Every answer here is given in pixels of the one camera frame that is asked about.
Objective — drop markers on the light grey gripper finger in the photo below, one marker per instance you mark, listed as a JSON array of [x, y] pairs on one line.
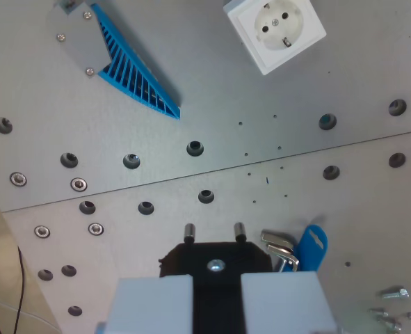
[[149, 306], [281, 302]]

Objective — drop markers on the black two-pin plug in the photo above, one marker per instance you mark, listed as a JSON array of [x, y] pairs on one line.
[[217, 288]]

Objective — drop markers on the silver hex socket plate screw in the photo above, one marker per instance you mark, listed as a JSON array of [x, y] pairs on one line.
[[18, 179], [79, 184], [96, 228], [42, 231]]

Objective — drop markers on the silver hex key set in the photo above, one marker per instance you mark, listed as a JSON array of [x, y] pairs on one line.
[[283, 248]]

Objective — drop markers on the blue plastic hanger tag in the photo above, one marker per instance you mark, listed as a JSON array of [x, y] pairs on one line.
[[313, 252]]

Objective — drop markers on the blue finned plastic part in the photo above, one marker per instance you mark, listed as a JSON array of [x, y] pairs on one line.
[[132, 74]]

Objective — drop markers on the small silver bracket screw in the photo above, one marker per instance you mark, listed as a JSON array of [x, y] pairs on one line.
[[61, 37], [87, 15], [90, 71]]

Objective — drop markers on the white wall socket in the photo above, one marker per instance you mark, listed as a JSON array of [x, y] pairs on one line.
[[278, 33]]

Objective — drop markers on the grey mounting bracket plate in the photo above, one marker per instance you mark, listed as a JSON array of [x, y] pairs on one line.
[[81, 41]]

